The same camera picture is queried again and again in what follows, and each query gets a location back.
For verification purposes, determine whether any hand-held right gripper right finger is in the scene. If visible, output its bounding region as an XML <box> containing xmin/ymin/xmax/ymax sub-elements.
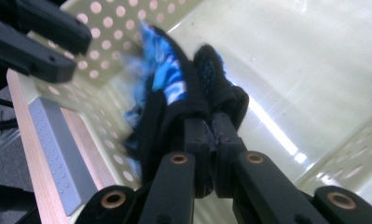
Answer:
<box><xmin>211</xmin><ymin>112</ymin><xmax>247</xmax><ymax>200</ymax></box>

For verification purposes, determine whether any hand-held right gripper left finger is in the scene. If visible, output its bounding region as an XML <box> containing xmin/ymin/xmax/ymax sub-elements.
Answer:
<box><xmin>183</xmin><ymin>117</ymin><xmax>214</xmax><ymax>200</ymax></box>

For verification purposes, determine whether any blue black patterned sock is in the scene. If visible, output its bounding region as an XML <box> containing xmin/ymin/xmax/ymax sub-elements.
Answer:
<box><xmin>122</xmin><ymin>21</ymin><xmax>251</xmax><ymax>189</ymax></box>

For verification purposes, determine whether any cream perforated plastic basket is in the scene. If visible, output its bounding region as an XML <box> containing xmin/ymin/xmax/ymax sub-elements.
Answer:
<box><xmin>19</xmin><ymin>0</ymin><xmax>372</xmax><ymax>224</ymax></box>

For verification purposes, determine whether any grey dotted block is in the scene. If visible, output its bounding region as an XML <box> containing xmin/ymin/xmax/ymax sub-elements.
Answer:
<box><xmin>27</xmin><ymin>95</ymin><xmax>100</xmax><ymax>217</ymax></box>

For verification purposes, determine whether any black cable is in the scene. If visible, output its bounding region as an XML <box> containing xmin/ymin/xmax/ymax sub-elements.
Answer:
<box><xmin>0</xmin><ymin>118</ymin><xmax>21</xmax><ymax>133</ymax></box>

